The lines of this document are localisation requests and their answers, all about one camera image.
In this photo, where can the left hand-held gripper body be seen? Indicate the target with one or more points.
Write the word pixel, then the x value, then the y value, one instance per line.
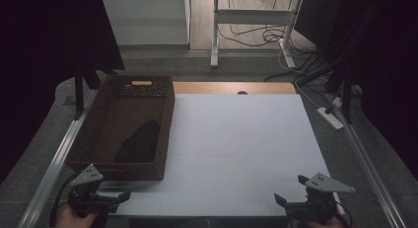
pixel 86 185

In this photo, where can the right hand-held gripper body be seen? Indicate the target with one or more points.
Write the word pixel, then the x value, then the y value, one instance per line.
pixel 320 201

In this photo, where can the black cloth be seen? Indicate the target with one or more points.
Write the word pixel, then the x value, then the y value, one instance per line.
pixel 139 144

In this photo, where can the brown woven basket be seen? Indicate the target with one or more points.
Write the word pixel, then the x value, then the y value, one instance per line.
pixel 118 122

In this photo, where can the person's right hand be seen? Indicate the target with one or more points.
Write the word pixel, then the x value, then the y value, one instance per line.
pixel 323 224

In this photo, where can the person's left hand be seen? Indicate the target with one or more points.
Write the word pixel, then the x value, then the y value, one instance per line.
pixel 70 220

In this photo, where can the white table mat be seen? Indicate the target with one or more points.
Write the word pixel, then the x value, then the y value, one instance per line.
pixel 240 149

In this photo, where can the white power strip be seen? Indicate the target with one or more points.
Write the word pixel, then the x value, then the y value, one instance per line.
pixel 329 118

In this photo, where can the black metal stand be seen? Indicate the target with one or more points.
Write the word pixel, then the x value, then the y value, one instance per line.
pixel 346 96
pixel 79 93

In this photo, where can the wooden table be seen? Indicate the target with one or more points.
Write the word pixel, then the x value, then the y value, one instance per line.
pixel 230 88

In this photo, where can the dark curtain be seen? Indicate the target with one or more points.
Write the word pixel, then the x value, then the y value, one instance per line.
pixel 49 57
pixel 384 57

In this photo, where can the white cabinet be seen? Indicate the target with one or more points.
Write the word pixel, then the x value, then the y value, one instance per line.
pixel 146 20

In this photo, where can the aluminium rail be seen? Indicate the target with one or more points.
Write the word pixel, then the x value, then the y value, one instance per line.
pixel 55 162
pixel 368 168

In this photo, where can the white metal desk frame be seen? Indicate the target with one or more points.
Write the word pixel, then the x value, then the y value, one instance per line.
pixel 251 16

